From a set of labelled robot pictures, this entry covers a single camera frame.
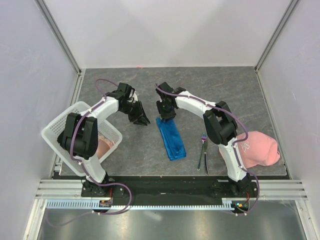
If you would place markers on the pink baseball cap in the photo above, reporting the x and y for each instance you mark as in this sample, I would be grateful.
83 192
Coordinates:
258 149

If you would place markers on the iridescent rainbow fork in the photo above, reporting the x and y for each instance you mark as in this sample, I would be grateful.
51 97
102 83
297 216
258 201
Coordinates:
203 146

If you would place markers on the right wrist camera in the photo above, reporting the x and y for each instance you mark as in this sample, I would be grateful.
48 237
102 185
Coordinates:
167 88

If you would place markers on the right aluminium frame post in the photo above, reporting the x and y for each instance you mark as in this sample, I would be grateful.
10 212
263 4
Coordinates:
276 33

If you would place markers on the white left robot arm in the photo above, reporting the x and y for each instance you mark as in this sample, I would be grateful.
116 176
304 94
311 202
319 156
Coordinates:
80 137

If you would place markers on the silver table knife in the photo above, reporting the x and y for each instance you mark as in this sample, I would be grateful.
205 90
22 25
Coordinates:
205 155

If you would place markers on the light blue cable duct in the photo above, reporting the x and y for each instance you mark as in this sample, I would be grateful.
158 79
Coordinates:
89 204

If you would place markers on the left aluminium frame post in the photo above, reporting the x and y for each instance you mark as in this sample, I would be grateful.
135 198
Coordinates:
44 9

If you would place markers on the white plastic perforated basket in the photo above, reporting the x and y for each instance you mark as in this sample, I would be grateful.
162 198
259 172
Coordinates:
51 132

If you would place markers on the aluminium frame post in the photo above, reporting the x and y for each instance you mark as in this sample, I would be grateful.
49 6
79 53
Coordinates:
44 9
276 33

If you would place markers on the black cloth in basket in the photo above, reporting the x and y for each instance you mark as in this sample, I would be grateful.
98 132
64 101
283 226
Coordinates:
62 140

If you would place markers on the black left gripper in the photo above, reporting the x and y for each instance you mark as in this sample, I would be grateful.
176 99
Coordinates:
139 117

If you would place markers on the pink cap in basket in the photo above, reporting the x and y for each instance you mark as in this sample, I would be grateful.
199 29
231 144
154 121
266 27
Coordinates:
104 145

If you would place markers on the blue cloth napkin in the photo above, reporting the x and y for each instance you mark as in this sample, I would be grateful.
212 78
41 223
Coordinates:
172 140

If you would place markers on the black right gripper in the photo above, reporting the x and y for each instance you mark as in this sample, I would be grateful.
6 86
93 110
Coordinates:
162 114

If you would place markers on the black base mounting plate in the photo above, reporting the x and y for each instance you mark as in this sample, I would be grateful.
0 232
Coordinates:
164 190

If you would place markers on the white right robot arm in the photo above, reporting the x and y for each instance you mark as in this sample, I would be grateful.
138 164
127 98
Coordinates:
222 127

